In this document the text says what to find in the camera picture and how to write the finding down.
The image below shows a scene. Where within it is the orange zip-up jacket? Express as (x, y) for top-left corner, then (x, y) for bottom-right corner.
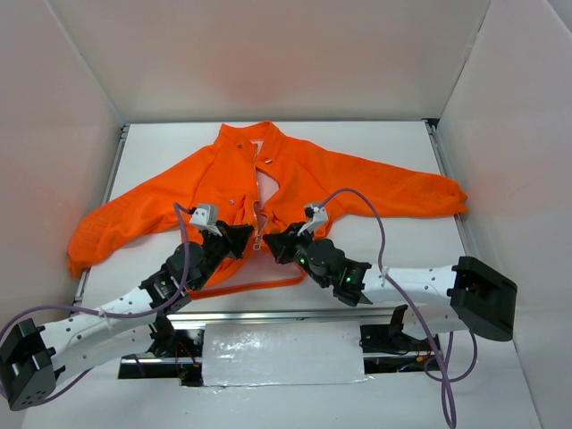
(67, 122), (467, 277)

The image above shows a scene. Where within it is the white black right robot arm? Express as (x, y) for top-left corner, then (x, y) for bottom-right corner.
(263, 223), (517, 349)

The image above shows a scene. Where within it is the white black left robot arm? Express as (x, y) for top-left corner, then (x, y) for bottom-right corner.
(1, 221), (254, 411)

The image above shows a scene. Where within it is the white foam cover panel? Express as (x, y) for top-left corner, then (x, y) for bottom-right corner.
(202, 321), (367, 387)

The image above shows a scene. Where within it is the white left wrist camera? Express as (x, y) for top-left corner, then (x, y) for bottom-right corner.
(190, 204), (222, 236)

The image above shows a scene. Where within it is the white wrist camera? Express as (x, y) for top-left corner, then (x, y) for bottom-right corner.
(190, 204), (222, 236)
(297, 203), (329, 236)

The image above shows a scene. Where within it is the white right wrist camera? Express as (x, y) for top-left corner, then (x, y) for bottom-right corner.
(297, 203), (329, 236)

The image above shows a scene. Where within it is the aluminium table frame rail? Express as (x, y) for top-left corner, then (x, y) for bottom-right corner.
(82, 121), (464, 319)

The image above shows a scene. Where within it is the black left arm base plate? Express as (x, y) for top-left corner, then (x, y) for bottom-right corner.
(118, 328), (205, 387)

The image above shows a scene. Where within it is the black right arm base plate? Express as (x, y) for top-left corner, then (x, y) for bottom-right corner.
(359, 305), (439, 374)

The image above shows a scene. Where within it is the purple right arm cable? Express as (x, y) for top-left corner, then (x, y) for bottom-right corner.
(316, 187), (479, 429)

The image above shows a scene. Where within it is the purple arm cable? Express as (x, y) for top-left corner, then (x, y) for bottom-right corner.
(0, 201), (202, 403)
(316, 187), (479, 429)

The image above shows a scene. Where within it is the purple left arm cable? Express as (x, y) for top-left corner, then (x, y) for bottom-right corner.
(0, 201), (202, 403)

